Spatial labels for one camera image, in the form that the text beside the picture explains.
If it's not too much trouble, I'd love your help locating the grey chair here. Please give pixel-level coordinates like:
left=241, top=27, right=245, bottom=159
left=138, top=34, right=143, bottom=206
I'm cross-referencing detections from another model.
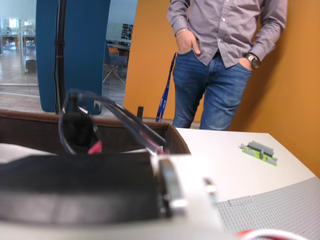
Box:
left=102, top=42, right=129, bottom=85

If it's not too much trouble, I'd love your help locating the black cable bundle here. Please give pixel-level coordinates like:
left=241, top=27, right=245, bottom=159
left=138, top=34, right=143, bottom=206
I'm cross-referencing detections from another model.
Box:
left=54, top=0, right=67, bottom=115

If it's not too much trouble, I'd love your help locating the blue partition panel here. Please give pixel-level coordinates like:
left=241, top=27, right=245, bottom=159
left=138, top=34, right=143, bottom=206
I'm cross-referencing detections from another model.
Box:
left=35, top=0, right=112, bottom=116

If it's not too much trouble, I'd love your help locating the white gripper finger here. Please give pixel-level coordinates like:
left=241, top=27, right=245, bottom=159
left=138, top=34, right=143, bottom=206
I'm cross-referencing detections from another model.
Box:
left=149, top=153, right=224, bottom=226

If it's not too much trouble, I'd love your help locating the brown woven bin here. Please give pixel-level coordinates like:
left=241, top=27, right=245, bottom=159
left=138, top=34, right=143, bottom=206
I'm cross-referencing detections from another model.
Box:
left=0, top=109, right=192, bottom=157

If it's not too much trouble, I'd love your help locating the grey studded baseplate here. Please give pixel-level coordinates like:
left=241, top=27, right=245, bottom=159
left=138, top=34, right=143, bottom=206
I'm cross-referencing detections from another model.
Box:
left=216, top=176, right=320, bottom=240

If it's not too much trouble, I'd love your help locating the blue lanyard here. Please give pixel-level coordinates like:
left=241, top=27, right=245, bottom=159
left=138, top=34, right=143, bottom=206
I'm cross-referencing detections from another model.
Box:
left=155, top=51, right=178, bottom=123

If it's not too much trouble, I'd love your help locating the person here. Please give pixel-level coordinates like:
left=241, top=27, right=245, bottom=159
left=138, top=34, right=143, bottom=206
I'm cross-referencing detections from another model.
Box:
left=166, top=0, right=289, bottom=132

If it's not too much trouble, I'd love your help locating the green grey brick model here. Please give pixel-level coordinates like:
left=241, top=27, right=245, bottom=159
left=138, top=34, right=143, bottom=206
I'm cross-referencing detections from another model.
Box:
left=238, top=140, right=279, bottom=167

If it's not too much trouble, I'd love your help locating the red white servo cable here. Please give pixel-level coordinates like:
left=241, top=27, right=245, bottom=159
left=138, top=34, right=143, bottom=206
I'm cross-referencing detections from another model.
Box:
left=234, top=228, right=309, bottom=240

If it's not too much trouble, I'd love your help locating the person's right hand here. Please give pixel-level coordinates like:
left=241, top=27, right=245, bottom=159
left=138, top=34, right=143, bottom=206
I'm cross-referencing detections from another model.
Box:
left=174, top=31, right=202, bottom=56

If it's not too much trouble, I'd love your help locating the silver wristwatch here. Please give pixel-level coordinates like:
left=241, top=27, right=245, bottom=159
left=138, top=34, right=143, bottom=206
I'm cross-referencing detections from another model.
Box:
left=244, top=53, right=262, bottom=70

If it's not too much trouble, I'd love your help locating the person's left hand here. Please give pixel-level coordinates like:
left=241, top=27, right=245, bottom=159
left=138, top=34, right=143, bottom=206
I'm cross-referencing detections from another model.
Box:
left=236, top=57, right=254, bottom=73

